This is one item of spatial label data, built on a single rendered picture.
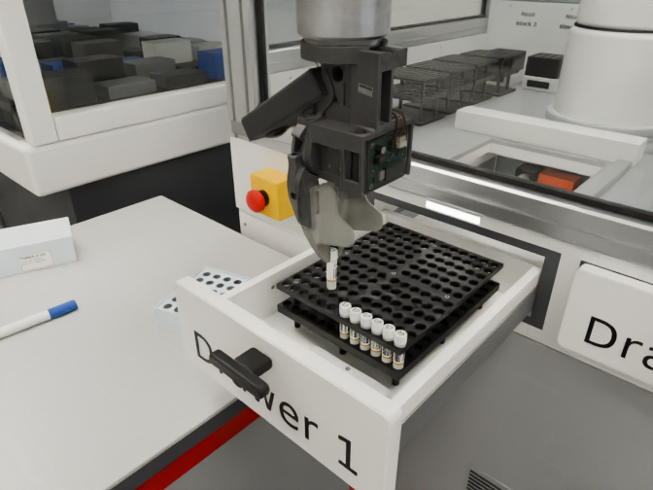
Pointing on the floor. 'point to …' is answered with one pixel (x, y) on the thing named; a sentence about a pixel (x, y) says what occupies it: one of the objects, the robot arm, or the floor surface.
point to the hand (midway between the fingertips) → (326, 245)
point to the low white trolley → (132, 369)
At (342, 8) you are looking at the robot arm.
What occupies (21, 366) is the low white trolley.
